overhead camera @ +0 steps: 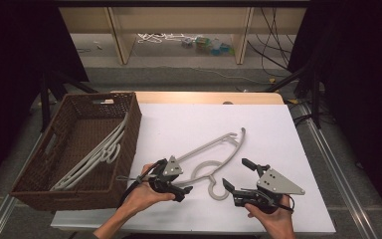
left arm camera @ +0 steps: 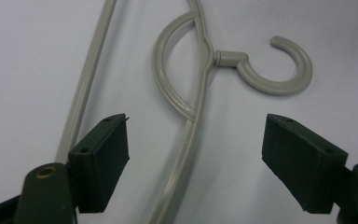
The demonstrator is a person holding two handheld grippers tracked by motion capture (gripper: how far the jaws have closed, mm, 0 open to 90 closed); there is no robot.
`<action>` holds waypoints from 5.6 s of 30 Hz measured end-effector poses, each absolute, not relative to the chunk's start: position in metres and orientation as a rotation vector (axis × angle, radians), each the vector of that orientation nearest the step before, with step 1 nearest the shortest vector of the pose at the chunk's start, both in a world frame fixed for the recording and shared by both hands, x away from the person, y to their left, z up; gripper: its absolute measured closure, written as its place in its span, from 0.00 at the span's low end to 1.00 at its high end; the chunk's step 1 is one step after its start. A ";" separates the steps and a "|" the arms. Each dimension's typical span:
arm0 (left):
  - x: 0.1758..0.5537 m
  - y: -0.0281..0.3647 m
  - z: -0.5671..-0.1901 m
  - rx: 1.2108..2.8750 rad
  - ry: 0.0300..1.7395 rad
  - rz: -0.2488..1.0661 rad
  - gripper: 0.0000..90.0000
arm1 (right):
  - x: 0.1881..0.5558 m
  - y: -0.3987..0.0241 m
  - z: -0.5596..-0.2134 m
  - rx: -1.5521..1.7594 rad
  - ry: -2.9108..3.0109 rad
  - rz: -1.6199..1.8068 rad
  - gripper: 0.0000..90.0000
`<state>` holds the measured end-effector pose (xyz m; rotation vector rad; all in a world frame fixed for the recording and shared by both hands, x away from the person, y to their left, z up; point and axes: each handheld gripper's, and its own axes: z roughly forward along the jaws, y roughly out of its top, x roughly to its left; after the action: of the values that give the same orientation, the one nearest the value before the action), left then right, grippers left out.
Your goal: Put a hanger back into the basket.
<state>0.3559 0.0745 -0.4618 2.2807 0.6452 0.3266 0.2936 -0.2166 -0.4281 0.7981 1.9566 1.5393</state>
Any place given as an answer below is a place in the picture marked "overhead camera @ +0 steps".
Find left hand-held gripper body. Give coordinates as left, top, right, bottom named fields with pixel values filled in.
left=147, top=155, right=184, bottom=197

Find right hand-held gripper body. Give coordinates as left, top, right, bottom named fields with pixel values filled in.
left=232, top=166, right=306, bottom=214

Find grey plastic clothes hanger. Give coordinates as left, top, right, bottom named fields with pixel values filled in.
left=50, top=113, right=129, bottom=192
left=53, top=127, right=127, bottom=192
left=59, top=132, right=123, bottom=191
left=116, top=126, right=247, bottom=201

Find brown wicker basket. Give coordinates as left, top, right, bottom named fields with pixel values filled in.
left=9, top=92, right=143, bottom=212

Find person's right hand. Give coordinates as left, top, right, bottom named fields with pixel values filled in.
left=244, top=194, right=296, bottom=239

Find person's left hand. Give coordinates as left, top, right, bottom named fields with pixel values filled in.
left=124, top=162, right=177, bottom=217

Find white table mat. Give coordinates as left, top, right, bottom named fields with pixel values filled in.
left=50, top=103, right=336, bottom=235

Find black metal stand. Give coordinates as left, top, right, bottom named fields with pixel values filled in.
left=39, top=64, right=99, bottom=133
left=264, top=61, right=323, bottom=129

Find pile of colourful small items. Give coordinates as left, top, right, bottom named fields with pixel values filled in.
left=180, top=35, right=236, bottom=57

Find white hangers on shelf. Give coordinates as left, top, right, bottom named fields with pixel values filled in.
left=136, top=32, right=197, bottom=45

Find black curtain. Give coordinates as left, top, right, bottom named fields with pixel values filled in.
left=0, top=0, right=90, bottom=200
left=287, top=0, right=382, bottom=231

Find light wooden shelf unit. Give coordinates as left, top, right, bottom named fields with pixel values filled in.
left=59, top=7, right=307, bottom=66

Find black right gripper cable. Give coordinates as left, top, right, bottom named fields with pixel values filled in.
left=242, top=185, right=296, bottom=215

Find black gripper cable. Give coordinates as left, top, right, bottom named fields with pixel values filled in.
left=242, top=185, right=296, bottom=215
left=116, top=158, right=167, bottom=211

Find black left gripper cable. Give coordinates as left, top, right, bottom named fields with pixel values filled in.
left=116, top=158, right=167, bottom=211

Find metal floor rail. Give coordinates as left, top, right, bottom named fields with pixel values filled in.
left=296, top=102, right=381, bottom=239
left=0, top=131, right=46, bottom=239

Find bundle of black cables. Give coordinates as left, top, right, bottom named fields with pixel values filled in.
left=246, top=7, right=296, bottom=78

